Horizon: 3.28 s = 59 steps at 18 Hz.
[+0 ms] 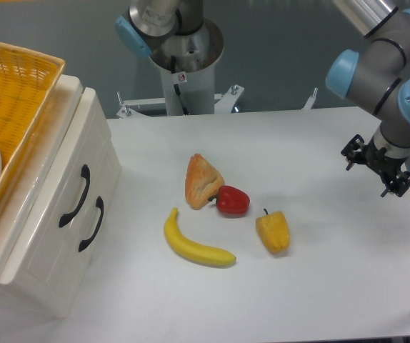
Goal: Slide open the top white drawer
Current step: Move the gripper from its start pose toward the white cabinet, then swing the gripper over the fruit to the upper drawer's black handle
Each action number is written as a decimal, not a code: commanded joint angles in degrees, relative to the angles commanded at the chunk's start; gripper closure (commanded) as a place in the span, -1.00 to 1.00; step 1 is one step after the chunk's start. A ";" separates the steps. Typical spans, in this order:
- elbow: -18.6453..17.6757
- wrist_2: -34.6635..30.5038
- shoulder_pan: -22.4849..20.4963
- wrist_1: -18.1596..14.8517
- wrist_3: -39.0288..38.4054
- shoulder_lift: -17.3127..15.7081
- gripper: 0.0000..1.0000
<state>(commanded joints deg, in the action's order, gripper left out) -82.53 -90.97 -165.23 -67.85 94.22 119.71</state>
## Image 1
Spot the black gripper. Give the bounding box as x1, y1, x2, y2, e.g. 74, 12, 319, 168
341, 134, 410, 197

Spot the black top drawer handle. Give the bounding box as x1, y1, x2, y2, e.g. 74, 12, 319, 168
59, 164, 91, 228

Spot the black drawer handle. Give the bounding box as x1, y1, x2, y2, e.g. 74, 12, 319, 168
59, 164, 91, 228
78, 196, 105, 252

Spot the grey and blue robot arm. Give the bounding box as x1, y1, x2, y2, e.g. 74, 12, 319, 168
115, 1, 410, 196

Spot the white drawer cabinet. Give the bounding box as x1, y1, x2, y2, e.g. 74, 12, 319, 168
0, 75, 121, 317

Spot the yellow toy bell pepper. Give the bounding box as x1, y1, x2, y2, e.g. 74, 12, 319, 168
256, 208, 290, 254

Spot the red toy bell pepper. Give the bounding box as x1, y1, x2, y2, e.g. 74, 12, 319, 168
208, 186, 250, 215

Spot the toy croissant pastry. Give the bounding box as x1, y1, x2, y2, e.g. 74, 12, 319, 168
185, 154, 224, 210

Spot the yellow toy banana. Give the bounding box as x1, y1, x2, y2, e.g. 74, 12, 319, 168
164, 207, 236, 268

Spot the yellow woven basket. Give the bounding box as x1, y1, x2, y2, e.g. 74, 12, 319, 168
0, 42, 66, 203

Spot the white metal base frame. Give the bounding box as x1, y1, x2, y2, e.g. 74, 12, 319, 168
115, 84, 319, 120

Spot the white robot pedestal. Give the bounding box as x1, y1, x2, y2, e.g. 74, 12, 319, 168
150, 19, 224, 116

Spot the black lower drawer handle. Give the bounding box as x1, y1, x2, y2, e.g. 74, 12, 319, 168
78, 196, 105, 252

